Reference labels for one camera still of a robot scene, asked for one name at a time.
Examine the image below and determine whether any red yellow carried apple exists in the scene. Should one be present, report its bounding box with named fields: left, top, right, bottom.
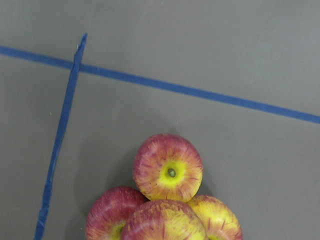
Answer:
left=120, top=200, right=208, bottom=240

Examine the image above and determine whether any red yellow apple near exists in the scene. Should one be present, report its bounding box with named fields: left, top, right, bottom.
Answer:
left=133, top=133, right=203, bottom=203

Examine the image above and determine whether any red yellow apple far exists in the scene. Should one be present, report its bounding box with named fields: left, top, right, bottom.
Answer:
left=85, top=186, right=148, bottom=240

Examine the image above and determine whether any red yellow apple side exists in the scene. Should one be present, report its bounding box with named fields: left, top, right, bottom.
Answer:
left=187, top=194, right=244, bottom=240

